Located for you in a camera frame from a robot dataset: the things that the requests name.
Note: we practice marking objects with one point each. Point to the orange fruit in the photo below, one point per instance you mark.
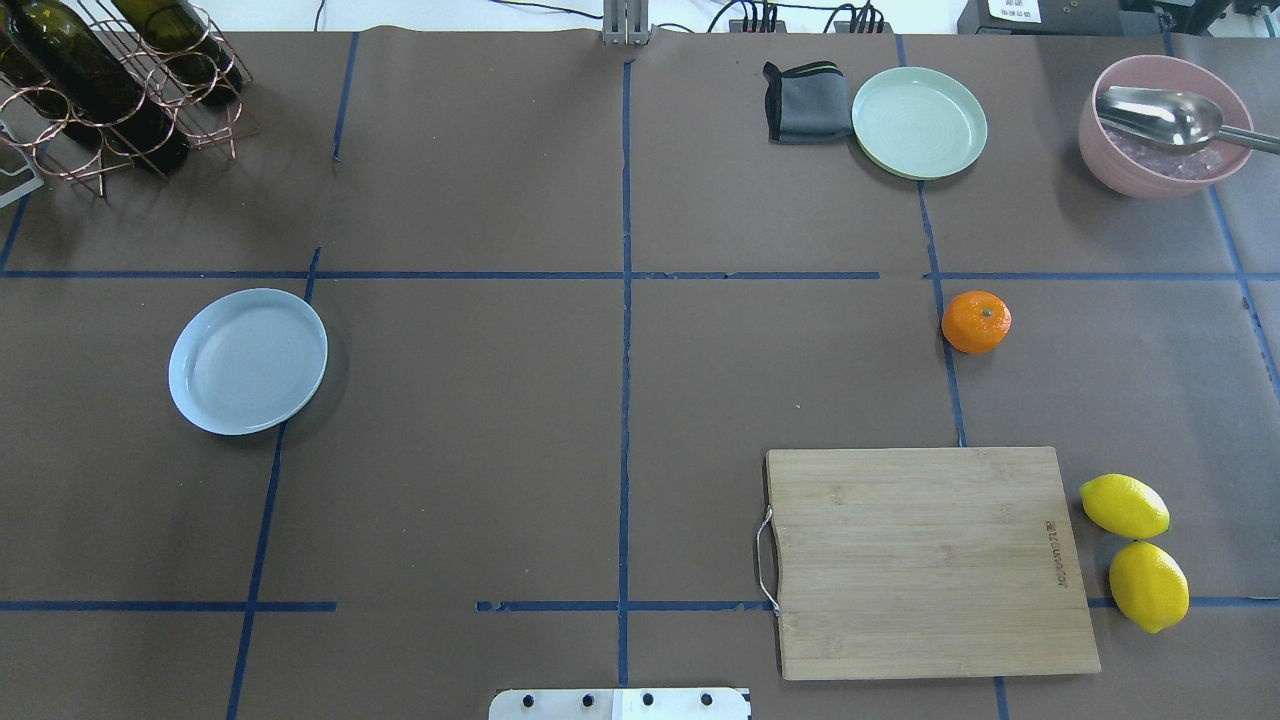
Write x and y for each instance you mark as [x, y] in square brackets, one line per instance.
[976, 322]

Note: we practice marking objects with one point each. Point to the light blue plate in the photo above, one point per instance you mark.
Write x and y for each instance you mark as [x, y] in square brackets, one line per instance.
[248, 361]

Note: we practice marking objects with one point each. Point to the light green plate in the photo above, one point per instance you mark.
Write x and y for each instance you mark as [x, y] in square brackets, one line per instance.
[918, 123]

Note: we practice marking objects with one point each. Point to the dark grey folded cloth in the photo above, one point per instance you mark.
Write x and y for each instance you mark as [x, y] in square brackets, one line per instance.
[807, 104]

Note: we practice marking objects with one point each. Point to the wooden cutting board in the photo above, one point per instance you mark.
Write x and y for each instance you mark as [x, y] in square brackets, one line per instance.
[923, 563]

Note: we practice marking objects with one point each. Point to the yellow lemon near board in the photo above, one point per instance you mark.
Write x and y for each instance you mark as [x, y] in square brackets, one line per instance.
[1125, 506]

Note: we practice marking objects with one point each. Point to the yellow lemon far side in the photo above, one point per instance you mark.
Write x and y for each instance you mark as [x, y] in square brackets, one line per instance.
[1148, 587]

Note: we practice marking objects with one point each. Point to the pink bowl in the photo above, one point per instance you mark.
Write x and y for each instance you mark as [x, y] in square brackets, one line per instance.
[1121, 174]

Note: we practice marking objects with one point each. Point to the dark wine bottle right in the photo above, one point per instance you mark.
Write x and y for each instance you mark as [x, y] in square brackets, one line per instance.
[192, 54]

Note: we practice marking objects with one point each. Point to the dark wine bottle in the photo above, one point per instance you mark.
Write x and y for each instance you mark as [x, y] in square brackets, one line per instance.
[192, 54]
[85, 70]

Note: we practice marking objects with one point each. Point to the metal ice scoop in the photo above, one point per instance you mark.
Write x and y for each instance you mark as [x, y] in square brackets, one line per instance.
[1175, 118]

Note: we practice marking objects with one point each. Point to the clear ice cubes pile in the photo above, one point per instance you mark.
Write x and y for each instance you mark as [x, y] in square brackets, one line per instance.
[1197, 165]

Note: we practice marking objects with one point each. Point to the dark wine bottle left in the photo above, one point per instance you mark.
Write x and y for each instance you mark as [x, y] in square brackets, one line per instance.
[85, 70]

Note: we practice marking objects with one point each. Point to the aluminium frame post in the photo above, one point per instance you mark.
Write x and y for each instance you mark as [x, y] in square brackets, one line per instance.
[626, 22]

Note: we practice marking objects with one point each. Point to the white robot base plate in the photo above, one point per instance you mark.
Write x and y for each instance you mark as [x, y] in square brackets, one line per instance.
[623, 703]

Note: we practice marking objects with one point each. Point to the copper wire bottle rack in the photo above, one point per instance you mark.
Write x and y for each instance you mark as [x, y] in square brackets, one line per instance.
[42, 126]

